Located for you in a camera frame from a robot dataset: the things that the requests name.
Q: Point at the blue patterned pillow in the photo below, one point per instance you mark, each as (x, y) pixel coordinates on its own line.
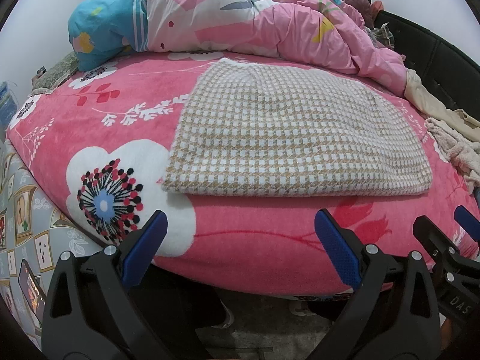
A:
(100, 29)

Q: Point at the beige white houndstooth sweater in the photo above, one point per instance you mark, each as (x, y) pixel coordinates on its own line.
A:
(251, 129)

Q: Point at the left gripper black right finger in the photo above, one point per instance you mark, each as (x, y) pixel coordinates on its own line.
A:
(393, 312)

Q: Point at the black bed headboard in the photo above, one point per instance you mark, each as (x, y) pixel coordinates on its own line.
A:
(446, 71)

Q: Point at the grey green knitted cloth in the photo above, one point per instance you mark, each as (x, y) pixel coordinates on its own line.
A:
(46, 81)

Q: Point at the fluffy cream towel garment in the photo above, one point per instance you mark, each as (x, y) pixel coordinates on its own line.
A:
(457, 150)

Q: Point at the cream beige garment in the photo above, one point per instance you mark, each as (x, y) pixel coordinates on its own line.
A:
(429, 105)

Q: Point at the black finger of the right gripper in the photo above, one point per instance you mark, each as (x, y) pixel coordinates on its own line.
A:
(468, 222)

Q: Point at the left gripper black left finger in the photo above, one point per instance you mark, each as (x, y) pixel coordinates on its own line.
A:
(89, 313)

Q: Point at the pink floral bed blanket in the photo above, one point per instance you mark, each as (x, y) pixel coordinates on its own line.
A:
(99, 142)

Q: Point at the pink cartoon quilt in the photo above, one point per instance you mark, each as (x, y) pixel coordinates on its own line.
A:
(326, 33)

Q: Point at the grey patterned floor mat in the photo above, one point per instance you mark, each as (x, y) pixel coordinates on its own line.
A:
(34, 228)

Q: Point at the smartphone with lit screen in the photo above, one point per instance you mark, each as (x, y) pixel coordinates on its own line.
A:
(32, 291)

